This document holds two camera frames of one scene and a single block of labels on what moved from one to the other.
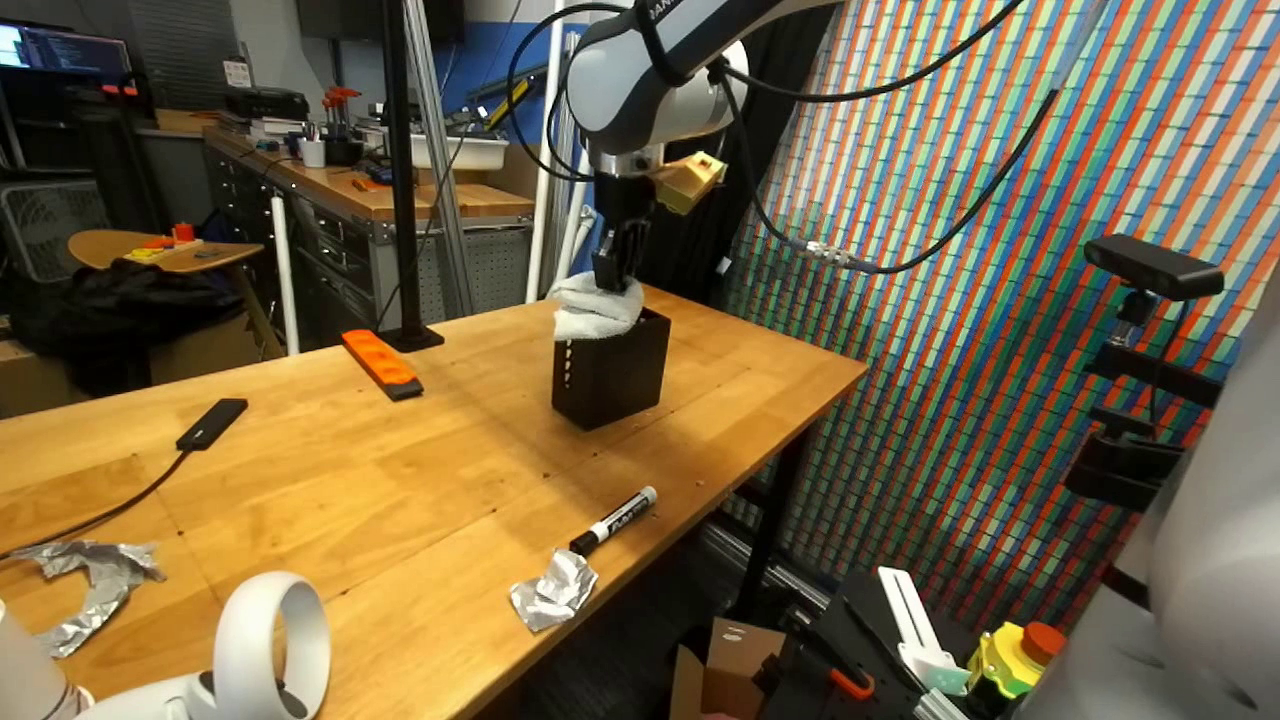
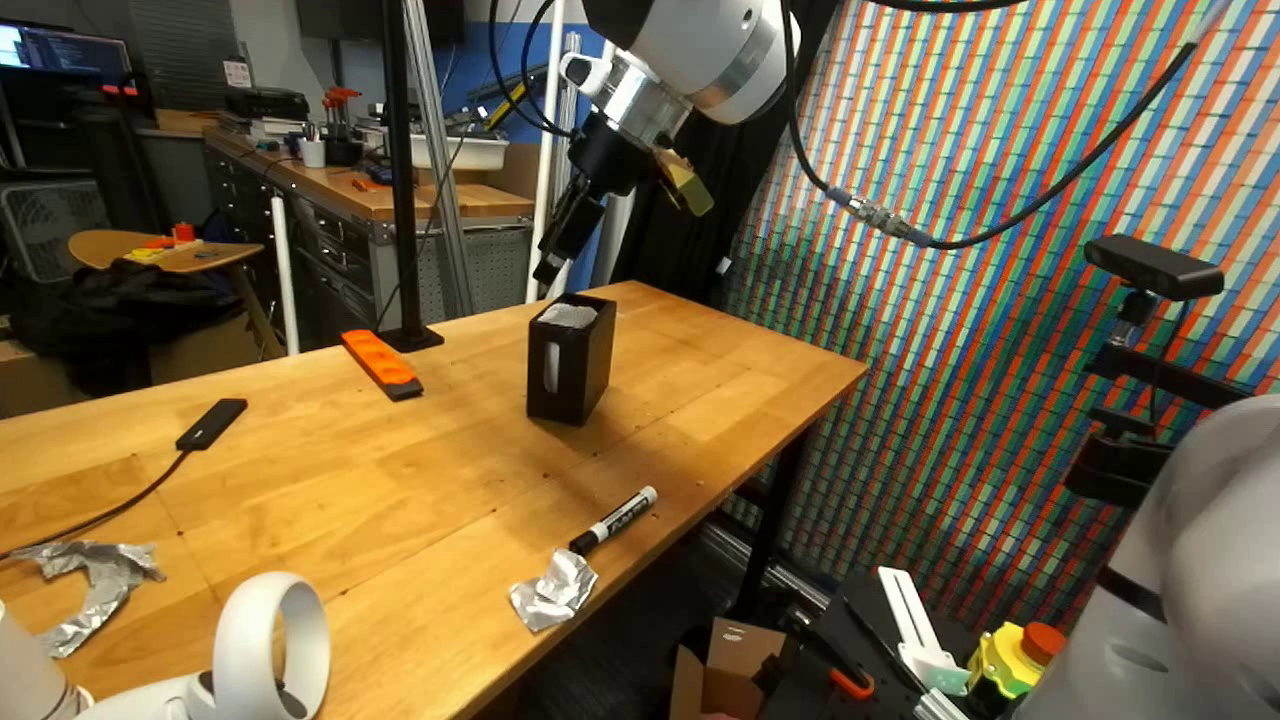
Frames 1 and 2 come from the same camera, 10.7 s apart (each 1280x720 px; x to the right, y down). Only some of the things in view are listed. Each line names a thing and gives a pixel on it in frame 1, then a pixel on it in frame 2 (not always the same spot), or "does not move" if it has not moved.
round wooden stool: (170, 253) does not move
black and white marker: (632, 506) does not move
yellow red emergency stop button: (1012, 654) does not move
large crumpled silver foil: (110, 566) does not move
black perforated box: (608, 378) → (564, 371)
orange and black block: (381, 365) does not move
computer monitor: (62, 48) does not move
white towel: (583, 311) → (560, 315)
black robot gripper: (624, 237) → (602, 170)
